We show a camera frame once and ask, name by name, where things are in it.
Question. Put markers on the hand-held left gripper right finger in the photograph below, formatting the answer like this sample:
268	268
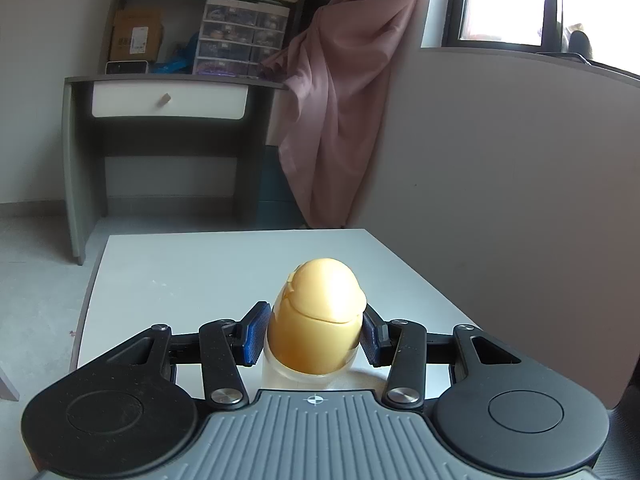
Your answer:
371	342

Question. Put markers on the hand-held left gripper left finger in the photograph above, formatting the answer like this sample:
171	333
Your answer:
255	334

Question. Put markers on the dark teal box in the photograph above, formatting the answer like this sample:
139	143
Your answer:
277	185

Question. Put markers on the white desk drawer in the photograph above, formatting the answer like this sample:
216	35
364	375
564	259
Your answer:
200	102

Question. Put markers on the grey desk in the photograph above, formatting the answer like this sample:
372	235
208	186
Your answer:
75	160

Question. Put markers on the pink curtain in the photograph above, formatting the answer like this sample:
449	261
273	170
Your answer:
345	85

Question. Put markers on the blue plastic bag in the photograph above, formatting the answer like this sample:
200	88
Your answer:
172	65

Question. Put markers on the clear plastic drawer organizer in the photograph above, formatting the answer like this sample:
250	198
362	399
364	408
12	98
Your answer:
240	35

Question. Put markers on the cardboard box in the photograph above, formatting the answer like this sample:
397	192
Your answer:
136	35

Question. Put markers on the dark object on windowsill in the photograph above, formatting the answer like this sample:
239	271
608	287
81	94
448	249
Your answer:
580	42

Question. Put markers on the dark framed window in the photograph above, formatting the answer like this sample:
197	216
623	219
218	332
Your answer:
505	0

